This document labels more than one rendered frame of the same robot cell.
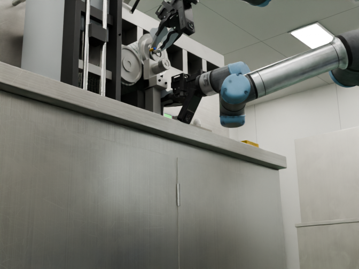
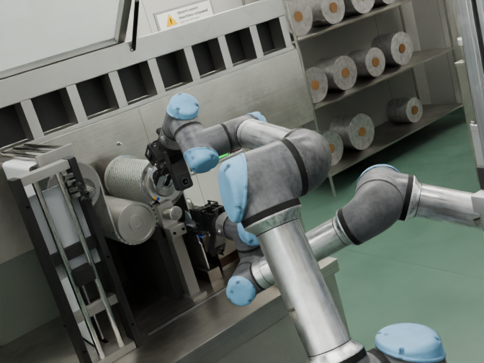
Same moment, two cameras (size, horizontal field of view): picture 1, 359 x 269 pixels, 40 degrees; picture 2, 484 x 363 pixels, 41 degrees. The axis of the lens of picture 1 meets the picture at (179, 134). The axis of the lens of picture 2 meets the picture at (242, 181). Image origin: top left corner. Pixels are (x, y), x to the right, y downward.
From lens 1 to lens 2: 135 cm
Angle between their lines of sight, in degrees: 36
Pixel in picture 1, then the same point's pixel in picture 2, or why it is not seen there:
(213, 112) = (281, 89)
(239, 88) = (242, 297)
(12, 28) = (9, 193)
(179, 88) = (200, 225)
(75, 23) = (57, 292)
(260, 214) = not seen: hidden behind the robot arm
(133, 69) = (145, 221)
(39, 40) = not seen: hidden behind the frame
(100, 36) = (88, 279)
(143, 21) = (152, 47)
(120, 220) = not seen: outside the picture
